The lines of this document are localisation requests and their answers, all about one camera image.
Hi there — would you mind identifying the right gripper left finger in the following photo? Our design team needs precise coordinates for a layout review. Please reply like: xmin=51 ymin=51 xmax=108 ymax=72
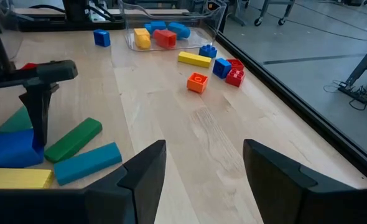
xmin=83 ymin=139 xmax=167 ymax=224

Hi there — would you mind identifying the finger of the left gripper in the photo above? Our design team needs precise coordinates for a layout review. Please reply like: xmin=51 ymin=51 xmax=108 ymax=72
xmin=18 ymin=83 xmax=60 ymax=147

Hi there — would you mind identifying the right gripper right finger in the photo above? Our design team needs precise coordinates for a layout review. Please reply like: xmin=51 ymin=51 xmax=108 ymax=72
xmin=243 ymin=139 xmax=327 ymax=224

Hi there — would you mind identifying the long green wooden block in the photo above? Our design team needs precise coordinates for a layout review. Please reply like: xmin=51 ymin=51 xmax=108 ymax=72
xmin=0 ymin=105 xmax=34 ymax=135
xmin=44 ymin=117 xmax=103 ymax=164

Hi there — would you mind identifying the blue wooden block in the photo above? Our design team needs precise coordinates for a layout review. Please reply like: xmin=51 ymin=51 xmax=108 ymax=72
xmin=0 ymin=128 xmax=45 ymax=169

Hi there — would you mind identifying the long teal wooden block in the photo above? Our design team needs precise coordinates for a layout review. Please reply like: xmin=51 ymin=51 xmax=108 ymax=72
xmin=53 ymin=142 xmax=123 ymax=187

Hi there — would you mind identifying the long yellow wooden block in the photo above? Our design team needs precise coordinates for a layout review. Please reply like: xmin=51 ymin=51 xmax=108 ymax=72
xmin=0 ymin=167 xmax=54 ymax=190
xmin=177 ymin=51 xmax=213 ymax=69

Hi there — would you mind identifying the orange plastic block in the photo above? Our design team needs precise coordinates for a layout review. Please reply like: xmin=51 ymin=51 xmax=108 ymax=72
xmin=186 ymin=72 xmax=209 ymax=95

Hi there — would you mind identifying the yellow plastic block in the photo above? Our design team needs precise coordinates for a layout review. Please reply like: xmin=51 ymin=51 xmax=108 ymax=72
xmin=133 ymin=27 xmax=152 ymax=50

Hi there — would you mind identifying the large clear plastic bin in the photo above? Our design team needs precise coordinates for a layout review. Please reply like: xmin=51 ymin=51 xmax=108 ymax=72
xmin=0 ymin=0 xmax=37 ymax=60

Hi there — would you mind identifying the small blue plastic block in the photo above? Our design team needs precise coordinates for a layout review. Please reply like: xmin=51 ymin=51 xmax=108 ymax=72
xmin=198 ymin=44 xmax=218 ymax=59
xmin=93 ymin=29 xmax=111 ymax=48
xmin=212 ymin=57 xmax=233 ymax=80

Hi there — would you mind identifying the small red plastic block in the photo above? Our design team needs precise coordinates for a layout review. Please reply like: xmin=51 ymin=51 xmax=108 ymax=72
xmin=226 ymin=58 xmax=245 ymax=72
xmin=225 ymin=67 xmax=246 ymax=88

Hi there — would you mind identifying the black power strip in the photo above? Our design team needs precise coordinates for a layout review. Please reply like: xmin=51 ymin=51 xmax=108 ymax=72
xmin=323 ymin=79 xmax=367 ymax=119

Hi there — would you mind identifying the grey metal stand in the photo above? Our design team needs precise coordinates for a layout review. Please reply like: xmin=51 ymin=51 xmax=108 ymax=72
xmin=338 ymin=35 xmax=367 ymax=103

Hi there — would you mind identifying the small clear plastic bin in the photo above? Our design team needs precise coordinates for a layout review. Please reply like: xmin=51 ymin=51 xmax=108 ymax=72
xmin=118 ymin=0 xmax=228 ymax=52

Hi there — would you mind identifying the grey wheeled cart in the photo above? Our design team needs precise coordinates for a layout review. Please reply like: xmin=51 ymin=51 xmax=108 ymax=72
xmin=253 ymin=0 xmax=296 ymax=27

